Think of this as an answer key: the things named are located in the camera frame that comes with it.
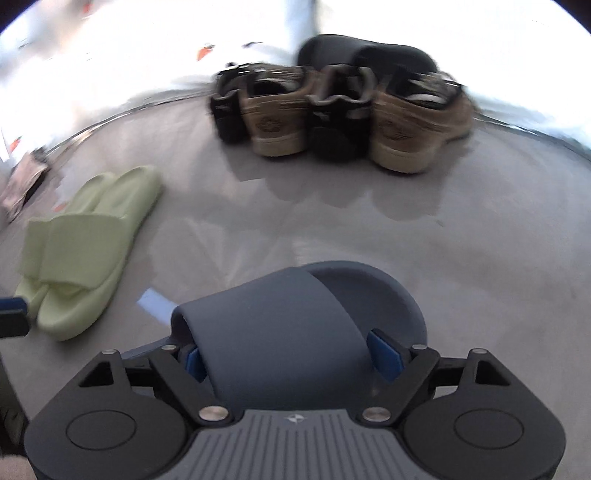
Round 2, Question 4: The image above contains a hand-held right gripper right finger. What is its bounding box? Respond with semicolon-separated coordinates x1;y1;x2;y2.
362;329;513;424

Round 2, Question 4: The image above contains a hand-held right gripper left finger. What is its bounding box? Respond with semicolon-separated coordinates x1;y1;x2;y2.
78;344;230;425

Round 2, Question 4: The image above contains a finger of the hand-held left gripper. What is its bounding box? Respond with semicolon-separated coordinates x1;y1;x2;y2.
0;296;33;340

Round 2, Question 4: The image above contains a green slide slipper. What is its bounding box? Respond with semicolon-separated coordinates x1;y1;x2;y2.
36;165;163;342
14;172;116;319

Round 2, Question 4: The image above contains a grey slide slipper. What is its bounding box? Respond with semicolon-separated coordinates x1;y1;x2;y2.
298;34;439;77
122;261;426;414

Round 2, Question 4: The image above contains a tan and white sneaker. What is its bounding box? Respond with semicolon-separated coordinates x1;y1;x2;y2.
238;65;319;157
369;69;476;175

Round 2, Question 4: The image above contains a black sneaker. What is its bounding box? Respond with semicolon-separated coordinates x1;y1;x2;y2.
210;65;259;144
307;65;376;162

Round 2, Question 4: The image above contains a white printed plastic curtain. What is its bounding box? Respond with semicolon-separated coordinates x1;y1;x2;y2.
0;0;591;153

